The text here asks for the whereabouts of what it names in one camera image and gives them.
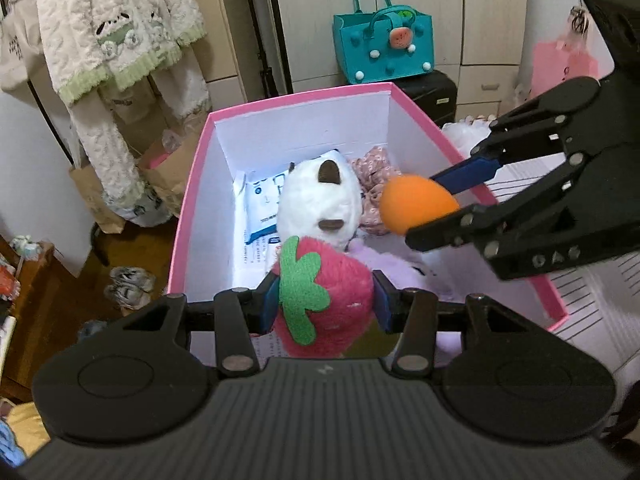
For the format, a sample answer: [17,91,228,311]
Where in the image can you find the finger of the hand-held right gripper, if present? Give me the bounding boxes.
[429,76,602,196]
[404,154,632,282]

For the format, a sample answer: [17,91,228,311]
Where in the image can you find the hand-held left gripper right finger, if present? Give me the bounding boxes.
[372,270,543,379]

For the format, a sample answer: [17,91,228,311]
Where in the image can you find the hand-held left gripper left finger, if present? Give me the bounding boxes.
[122,271,282,377]

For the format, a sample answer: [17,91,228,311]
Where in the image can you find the orange soft ball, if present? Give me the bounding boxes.
[379,174,461,236]

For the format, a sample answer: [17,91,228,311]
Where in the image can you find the red strawberry plush toy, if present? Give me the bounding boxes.
[270,235,376,359]

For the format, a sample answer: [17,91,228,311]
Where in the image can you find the pink storage box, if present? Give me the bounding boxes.
[166,81,570,361]

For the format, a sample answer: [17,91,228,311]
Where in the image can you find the pink floral cloth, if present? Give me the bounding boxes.
[350,145,401,236]

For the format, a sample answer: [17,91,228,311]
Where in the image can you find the blue and white tissue pack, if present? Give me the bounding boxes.
[233,149,341,247]

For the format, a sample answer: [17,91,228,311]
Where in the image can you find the white round plush toy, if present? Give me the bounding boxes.
[276,156,363,252]

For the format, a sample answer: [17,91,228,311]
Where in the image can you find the black suitcase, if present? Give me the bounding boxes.
[397,69,458,123]

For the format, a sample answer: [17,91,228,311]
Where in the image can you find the pink gift bag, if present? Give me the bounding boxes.
[530,5,615,102]

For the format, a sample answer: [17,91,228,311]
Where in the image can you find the grey striped slipper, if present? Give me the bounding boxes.
[103,282,152,312]
[110,266,156,292]

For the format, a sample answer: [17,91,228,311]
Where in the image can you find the teal felt handbag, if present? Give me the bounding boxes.
[334,0,435,85]

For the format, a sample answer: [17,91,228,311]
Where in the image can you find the brown paper bag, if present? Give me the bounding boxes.
[137,110,209,218]
[69,157,129,235]

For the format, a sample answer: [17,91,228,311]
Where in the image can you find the striped bed sheet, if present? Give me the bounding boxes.
[440,125,640,377]

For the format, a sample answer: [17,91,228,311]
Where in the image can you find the beige wardrobe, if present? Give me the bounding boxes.
[200,0,531,108]

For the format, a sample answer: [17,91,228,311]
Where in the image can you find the cream fleece pajama pants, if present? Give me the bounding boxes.
[70,52,213,211]

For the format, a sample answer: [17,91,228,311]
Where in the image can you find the wooden cabinet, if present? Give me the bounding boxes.
[0,237,57,402]

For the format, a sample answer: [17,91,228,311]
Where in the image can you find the yellow cloth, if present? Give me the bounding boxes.
[4,402,52,457]

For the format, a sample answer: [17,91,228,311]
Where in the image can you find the blue cloth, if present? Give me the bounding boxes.
[0,419,27,472]

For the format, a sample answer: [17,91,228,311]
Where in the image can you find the cream fleece pajama top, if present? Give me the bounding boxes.
[32,0,208,108]

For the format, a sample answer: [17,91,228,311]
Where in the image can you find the beige cloth bag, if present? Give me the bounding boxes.
[0,0,47,93]

